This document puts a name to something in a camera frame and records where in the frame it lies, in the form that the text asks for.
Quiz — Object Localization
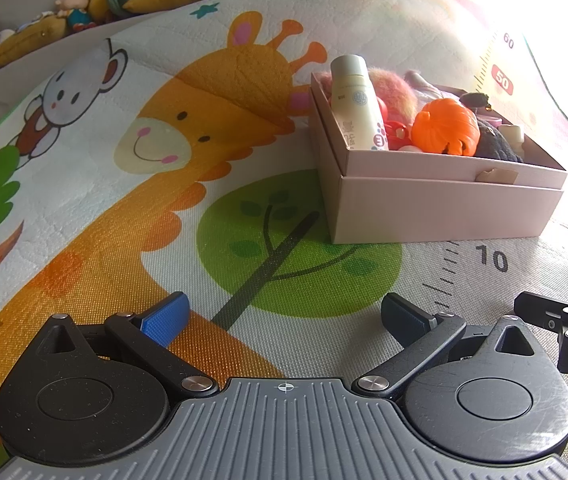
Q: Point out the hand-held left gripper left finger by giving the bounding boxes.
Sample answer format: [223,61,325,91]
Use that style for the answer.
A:
[39,291,219,401]

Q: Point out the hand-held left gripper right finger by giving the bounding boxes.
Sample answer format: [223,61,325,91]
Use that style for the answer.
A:
[355,292,540,402]

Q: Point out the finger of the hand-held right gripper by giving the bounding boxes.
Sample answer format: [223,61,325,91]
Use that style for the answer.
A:
[513,290,568,334]

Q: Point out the pink cardboard box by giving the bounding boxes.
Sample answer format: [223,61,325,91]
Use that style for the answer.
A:
[310,70,568,245]

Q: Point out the red doll figure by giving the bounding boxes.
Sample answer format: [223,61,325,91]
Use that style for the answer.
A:
[378,102,422,154]

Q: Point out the orange pumpkin toy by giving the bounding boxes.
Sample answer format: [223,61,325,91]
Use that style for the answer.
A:
[411,98,481,157]

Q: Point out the white plastic bottle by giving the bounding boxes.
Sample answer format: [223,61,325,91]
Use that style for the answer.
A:
[330,55,390,152]

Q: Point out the pink plush doll checked overalls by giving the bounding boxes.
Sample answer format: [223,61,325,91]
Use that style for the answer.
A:
[366,66,464,114]

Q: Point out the printed giraffe play mat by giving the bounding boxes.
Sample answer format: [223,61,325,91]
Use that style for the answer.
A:
[0,0,568,461]

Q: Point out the small white jar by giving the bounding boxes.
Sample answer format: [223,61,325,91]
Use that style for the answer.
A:
[500,124,523,149]

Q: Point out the black plush toy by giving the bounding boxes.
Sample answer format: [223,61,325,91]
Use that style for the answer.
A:
[460,91,525,163]

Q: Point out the cartoon boy doll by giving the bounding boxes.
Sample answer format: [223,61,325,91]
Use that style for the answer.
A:
[53,0,97,34]

